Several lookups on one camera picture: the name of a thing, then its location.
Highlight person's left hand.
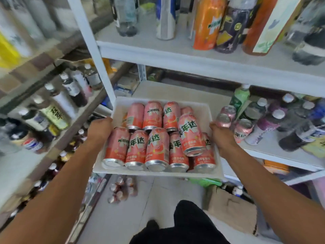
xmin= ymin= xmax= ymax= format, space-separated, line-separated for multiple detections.
xmin=86 ymin=117 xmax=114 ymax=148

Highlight person's right hand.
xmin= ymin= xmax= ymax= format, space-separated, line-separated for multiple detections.
xmin=209 ymin=122 xmax=238 ymax=157

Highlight white plastic tray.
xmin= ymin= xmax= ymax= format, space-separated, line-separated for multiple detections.
xmin=92 ymin=96 xmax=225 ymax=180

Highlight pile of red cans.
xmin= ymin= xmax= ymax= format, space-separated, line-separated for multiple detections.
xmin=101 ymin=101 xmax=217 ymax=173

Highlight person's left forearm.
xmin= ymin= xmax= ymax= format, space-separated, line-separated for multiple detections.
xmin=0 ymin=139 xmax=107 ymax=244

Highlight person's right forearm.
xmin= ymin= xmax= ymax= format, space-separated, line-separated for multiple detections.
xmin=221 ymin=142 xmax=325 ymax=244

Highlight person's dark grey trousers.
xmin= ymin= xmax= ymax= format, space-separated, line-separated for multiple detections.
xmin=129 ymin=200 xmax=230 ymax=244

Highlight tall orange drink can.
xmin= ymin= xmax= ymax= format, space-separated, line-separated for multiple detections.
xmin=192 ymin=0 xmax=228 ymax=50

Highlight green drink bottle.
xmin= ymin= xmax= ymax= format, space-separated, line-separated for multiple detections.
xmin=229 ymin=83 xmax=251 ymax=112

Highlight green packet boxes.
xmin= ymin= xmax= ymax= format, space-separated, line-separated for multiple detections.
xmin=189 ymin=178 xmax=223 ymax=187

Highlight group of capped tea bottles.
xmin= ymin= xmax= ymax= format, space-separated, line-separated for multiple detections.
xmin=0 ymin=63 xmax=103 ymax=154

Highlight orange flat box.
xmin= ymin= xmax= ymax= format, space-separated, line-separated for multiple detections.
xmin=264 ymin=160 xmax=290 ymax=175

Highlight rows of small bottles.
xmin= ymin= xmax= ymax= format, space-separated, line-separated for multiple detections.
xmin=7 ymin=128 xmax=88 ymax=221

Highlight shrink-wrapped bottle pack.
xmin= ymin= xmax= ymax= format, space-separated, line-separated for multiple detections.
xmin=108 ymin=176 xmax=138 ymax=204

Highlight plain brown cardboard box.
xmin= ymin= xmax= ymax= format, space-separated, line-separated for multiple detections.
xmin=203 ymin=185 xmax=258 ymax=236

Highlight dark purple printed bottle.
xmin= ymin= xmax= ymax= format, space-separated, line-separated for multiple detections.
xmin=215 ymin=0 xmax=258 ymax=54

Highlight clear dark-label bottle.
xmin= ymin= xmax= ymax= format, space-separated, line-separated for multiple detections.
xmin=109 ymin=0 xmax=139 ymax=37
xmin=292 ymin=0 xmax=325 ymax=66

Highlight orange white drink carton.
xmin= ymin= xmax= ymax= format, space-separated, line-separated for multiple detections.
xmin=242 ymin=0 xmax=303 ymax=56

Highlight row of tall drink bottles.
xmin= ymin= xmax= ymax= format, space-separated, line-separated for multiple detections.
xmin=0 ymin=0 xmax=79 ymax=69

